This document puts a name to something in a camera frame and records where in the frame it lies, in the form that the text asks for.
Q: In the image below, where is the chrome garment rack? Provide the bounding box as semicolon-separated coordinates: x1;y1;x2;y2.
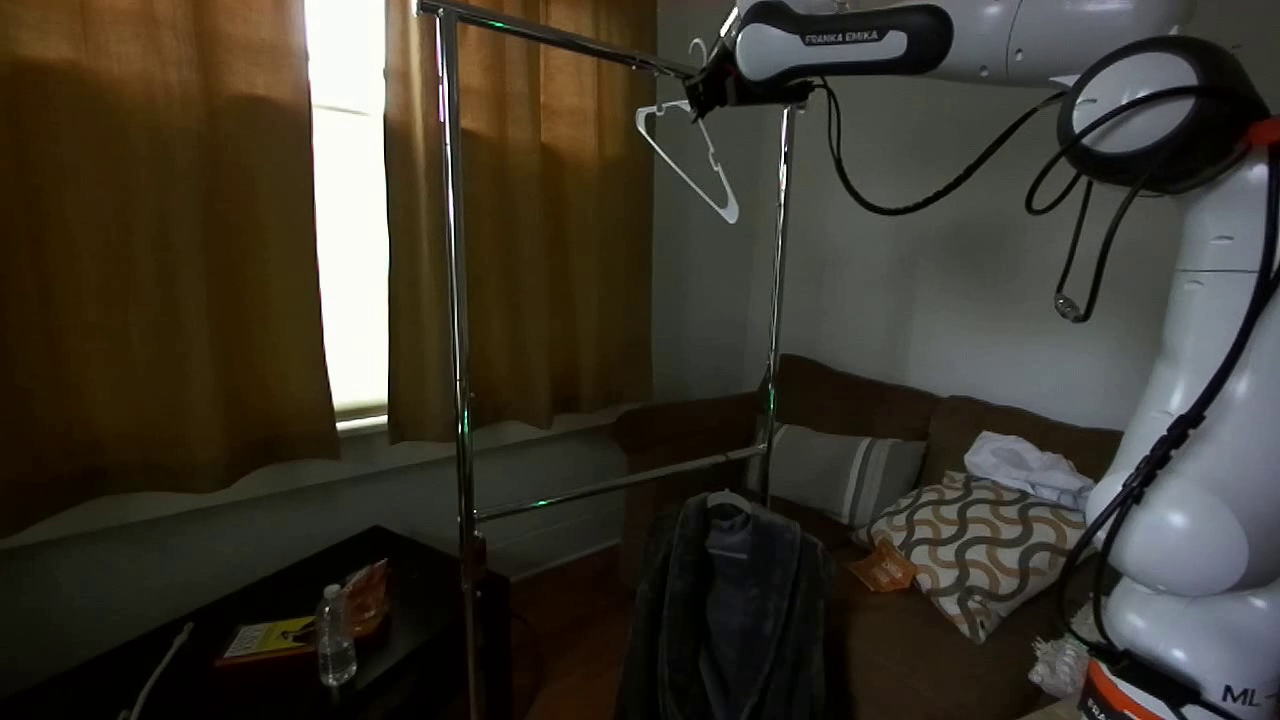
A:
416;0;803;720

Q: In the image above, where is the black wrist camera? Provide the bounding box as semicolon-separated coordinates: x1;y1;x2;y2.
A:
745;76;819;113

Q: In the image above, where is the brown sofa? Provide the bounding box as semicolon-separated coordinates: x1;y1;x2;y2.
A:
614;354;1136;720

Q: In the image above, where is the clear water bottle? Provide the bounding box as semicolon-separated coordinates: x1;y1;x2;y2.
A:
316;580;361;692

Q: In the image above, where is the striped grey pillow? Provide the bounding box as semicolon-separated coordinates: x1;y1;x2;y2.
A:
763;420;933;533

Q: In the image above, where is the white knitted blanket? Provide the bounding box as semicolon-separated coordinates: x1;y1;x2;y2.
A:
960;428;1094;514

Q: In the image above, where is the narrow brown curtain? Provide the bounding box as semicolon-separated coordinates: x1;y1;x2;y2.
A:
385;0;660;450

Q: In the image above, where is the wavy patterned pillow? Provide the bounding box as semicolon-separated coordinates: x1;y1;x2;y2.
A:
868;470;1097;648

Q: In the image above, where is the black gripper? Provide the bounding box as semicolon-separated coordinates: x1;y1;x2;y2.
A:
680;43;755;124

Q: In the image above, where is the white window sill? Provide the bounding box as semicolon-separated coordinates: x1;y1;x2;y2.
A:
0;396;632;553

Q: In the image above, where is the black low table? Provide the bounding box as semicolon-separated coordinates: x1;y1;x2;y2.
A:
0;524;518;720

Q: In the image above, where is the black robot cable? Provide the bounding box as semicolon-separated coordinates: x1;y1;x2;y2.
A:
816;34;1280;671

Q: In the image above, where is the white plastic hanger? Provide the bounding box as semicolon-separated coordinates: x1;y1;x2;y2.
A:
632;98;745;227

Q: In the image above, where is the wide brown curtain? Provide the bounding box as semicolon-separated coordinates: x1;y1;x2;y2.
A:
0;0;344;538

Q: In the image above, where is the orange packet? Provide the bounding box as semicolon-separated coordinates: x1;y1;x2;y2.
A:
851;548;920;599

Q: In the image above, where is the bright window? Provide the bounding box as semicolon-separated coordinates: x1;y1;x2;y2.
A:
301;0;392;433

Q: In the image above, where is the thin white stick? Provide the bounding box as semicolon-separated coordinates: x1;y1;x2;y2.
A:
126;619;195;720

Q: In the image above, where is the pale hanger under robe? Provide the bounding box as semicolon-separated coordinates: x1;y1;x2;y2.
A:
702;487;760;521

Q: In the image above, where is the crumpled white cloth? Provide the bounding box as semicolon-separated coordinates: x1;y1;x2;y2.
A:
1030;627;1099;705

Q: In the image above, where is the orange snack bag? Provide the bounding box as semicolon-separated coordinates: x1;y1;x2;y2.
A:
337;556;397;644

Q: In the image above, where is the dark grey robe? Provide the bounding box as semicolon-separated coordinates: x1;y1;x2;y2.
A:
614;487;855;720

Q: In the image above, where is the yellow book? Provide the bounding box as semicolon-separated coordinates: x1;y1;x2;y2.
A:
215;614;326;667

